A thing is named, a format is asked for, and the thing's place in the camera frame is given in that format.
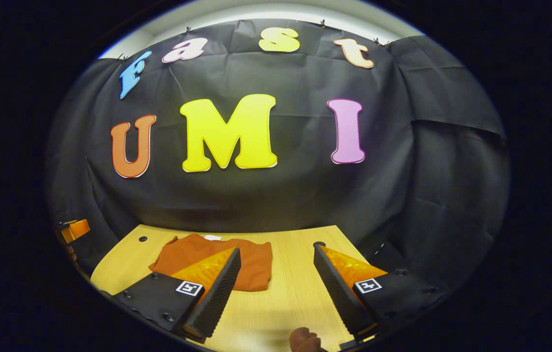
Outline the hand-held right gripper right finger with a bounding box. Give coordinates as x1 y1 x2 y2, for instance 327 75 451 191
313 242 447 343

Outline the orange button-up shirt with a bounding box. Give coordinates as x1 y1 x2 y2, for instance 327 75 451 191
149 234 273 292

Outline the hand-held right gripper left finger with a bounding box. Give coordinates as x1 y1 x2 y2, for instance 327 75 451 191
110 247 242 344

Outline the black backdrop cloth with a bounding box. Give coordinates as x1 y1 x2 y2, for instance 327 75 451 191
44 19 511 294

